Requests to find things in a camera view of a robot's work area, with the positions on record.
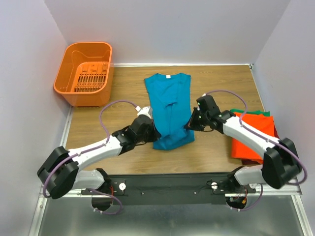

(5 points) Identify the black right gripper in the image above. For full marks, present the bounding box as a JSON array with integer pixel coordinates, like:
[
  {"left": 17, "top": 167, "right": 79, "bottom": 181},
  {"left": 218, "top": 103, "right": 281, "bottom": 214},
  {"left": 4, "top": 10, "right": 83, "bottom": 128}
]
[{"left": 184, "top": 107, "right": 209, "bottom": 131}]

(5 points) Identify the blue t-shirt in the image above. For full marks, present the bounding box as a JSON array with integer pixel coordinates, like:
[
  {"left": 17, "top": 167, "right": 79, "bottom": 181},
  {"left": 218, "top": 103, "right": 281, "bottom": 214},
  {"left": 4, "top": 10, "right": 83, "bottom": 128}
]
[{"left": 144, "top": 73, "right": 194, "bottom": 150}]

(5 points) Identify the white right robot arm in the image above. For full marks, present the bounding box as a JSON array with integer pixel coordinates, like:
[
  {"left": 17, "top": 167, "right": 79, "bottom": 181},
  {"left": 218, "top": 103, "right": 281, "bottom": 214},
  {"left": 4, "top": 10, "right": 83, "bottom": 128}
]
[{"left": 185, "top": 95, "right": 304, "bottom": 193}]

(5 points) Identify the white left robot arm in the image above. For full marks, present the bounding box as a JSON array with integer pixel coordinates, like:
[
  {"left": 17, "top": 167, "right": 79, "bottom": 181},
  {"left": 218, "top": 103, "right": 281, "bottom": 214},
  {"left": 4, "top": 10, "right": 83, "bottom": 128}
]
[{"left": 37, "top": 115, "right": 161, "bottom": 199}]

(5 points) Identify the orange folded t-shirt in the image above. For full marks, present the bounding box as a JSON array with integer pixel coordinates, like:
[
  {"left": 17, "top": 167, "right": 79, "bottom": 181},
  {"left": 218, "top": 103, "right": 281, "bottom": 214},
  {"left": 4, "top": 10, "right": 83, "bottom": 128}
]
[{"left": 231, "top": 113, "right": 275, "bottom": 165}]

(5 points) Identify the dark red folded t-shirt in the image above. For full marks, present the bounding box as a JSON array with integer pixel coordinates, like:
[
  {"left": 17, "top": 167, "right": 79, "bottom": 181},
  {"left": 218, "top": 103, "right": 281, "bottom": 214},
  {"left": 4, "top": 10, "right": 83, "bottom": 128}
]
[{"left": 241, "top": 127, "right": 280, "bottom": 166}]

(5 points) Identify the green folded t-shirt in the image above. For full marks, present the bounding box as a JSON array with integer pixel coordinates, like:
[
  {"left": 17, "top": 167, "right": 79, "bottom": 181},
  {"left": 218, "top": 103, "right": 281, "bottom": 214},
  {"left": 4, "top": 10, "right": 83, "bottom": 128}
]
[{"left": 230, "top": 109, "right": 270, "bottom": 117}]

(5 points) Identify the orange plastic basket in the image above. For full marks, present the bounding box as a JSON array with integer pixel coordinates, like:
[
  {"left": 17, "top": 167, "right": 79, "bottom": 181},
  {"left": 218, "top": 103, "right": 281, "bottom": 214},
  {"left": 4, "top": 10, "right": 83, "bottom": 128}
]
[{"left": 54, "top": 42, "right": 114, "bottom": 107}]

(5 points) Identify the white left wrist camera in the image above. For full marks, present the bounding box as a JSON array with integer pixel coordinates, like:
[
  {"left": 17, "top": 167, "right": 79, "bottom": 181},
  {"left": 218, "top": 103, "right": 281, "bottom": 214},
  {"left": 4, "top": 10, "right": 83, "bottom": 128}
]
[{"left": 135, "top": 106, "right": 153, "bottom": 119}]

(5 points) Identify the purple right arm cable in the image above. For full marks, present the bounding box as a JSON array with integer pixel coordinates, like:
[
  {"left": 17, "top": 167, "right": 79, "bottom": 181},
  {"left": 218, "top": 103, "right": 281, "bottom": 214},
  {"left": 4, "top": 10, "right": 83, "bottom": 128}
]
[{"left": 201, "top": 89, "right": 308, "bottom": 212}]

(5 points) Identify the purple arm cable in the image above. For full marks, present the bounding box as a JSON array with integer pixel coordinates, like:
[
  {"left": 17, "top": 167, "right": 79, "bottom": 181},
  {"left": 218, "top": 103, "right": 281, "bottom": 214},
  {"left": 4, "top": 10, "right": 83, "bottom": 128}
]
[
  {"left": 43, "top": 99, "right": 142, "bottom": 215},
  {"left": 201, "top": 89, "right": 308, "bottom": 212}
]

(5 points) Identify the black mounting base plate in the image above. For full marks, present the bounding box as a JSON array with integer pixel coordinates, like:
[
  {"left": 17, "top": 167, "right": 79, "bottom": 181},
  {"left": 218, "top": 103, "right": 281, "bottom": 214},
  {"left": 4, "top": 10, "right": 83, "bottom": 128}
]
[{"left": 80, "top": 172, "right": 256, "bottom": 207}]

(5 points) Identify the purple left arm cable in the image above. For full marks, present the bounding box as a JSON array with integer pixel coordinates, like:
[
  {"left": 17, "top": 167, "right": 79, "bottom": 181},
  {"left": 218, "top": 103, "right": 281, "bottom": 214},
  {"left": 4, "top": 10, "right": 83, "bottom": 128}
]
[{"left": 43, "top": 99, "right": 142, "bottom": 215}]

